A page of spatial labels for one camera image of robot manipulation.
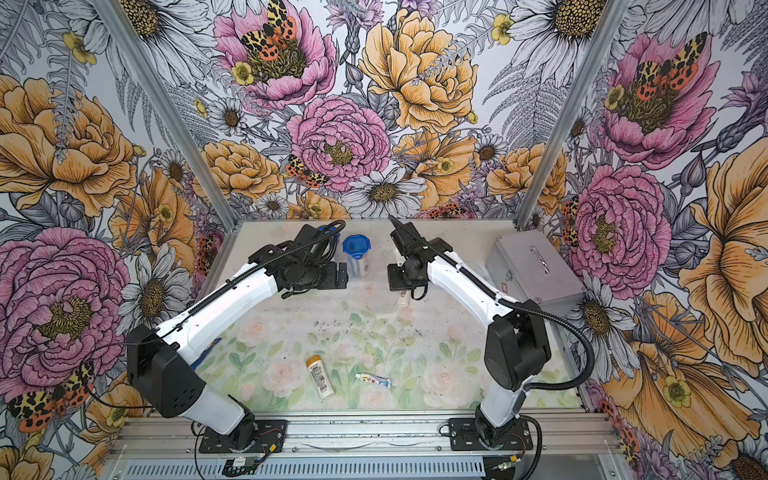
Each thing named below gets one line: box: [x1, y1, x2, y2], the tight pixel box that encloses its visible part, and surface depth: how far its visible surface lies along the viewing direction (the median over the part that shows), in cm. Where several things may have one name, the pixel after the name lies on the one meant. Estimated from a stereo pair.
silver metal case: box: [486, 229, 586, 315], surface depth 91 cm
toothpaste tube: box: [355, 373, 391, 388], surface depth 84 cm
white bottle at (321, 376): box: [306, 355, 335, 399], surface depth 83 cm
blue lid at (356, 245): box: [342, 234, 371, 260], surface depth 99 cm
